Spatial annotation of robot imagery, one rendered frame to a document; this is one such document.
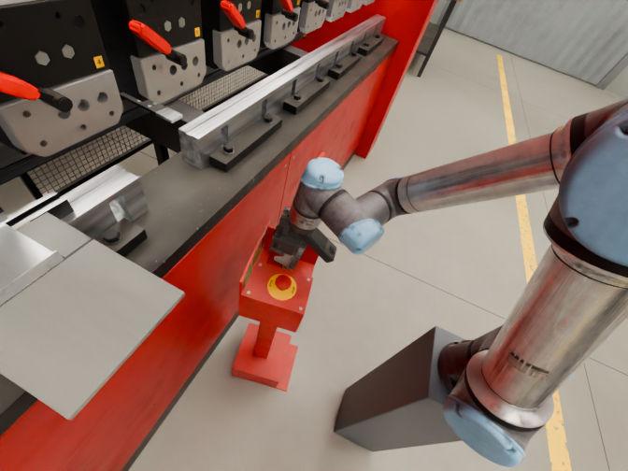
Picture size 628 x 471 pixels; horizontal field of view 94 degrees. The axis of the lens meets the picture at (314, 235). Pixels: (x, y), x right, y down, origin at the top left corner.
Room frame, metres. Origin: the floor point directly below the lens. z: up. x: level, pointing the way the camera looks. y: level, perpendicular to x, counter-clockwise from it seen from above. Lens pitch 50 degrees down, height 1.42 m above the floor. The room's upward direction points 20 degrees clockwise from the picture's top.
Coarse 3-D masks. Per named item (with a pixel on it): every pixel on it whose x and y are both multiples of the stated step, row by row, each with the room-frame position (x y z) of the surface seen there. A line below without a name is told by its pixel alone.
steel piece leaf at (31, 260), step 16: (0, 240) 0.15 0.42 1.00; (16, 240) 0.16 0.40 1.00; (32, 240) 0.17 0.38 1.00; (0, 256) 0.13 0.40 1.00; (16, 256) 0.14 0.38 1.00; (32, 256) 0.14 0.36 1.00; (48, 256) 0.14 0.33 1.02; (0, 272) 0.11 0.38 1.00; (16, 272) 0.12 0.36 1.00; (32, 272) 0.12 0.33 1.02; (0, 288) 0.09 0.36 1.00; (16, 288) 0.10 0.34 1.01; (0, 304) 0.08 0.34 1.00
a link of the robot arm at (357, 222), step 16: (368, 192) 0.47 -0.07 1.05; (336, 208) 0.39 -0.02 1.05; (352, 208) 0.40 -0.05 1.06; (368, 208) 0.41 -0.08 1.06; (384, 208) 0.44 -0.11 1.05; (336, 224) 0.37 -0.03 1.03; (352, 224) 0.37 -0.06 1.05; (368, 224) 0.38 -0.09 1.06; (352, 240) 0.35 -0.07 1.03; (368, 240) 0.35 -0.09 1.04
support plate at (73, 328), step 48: (48, 240) 0.18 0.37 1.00; (48, 288) 0.11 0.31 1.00; (96, 288) 0.13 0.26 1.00; (144, 288) 0.16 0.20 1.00; (0, 336) 0.04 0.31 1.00; (48, 336) 0.06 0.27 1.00; (96, 336) 0.08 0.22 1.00; (144, 336) 0.10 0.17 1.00; (48, 384) 0.02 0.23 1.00; (96, 384) 0.03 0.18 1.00
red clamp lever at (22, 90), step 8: (0, 72) 0.23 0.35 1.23; (0, 80) 0.22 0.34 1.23; (8, 80) 0.23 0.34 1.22; (16, 80) 0.23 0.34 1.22; (0, 88) 0.22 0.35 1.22; (8, 88) 0.22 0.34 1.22; (16, 88) 0.23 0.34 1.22; (24, 88) 0.24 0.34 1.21; (32, 88) 0.24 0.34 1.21; (40, 88) 0.27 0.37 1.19; (48, 88) 0.27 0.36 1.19; (16, 96) 0.23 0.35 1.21; (24, 96) 0.23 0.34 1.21; (32, 96) 0.24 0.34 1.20; (40, 96) 0.25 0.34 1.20; (48, 96) 0.26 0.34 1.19; (56, 96) 0.26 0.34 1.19; (64, 96) 0.27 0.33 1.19; (48, 104) 0.26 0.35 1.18; (56, 104) 0.26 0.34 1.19; (64, 104) 0.26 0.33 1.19; (72, 104) 0.27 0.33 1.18
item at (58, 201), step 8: (40, 200) 0.23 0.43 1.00; (48, 200) 0.24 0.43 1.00; (56, 200) 0.24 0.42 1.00; (64, 200) 0.25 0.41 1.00; (24, 208) 0.21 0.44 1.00; (32, 208) 0.22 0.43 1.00; (40, 208) 0.22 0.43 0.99; (48, 208) 0.22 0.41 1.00; (56, 208) 0.23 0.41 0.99; (64, 208) 0.24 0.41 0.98; (72, 208) 0.25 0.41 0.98; (8, 216) 0.19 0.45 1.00; (16, 216) 0.19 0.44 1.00; (24, 216) 0.20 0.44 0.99; (32, 216) 0.20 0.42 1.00; (56, 216) 0.23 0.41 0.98; (64, 216) 0.24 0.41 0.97; (8, 224) 0.18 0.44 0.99
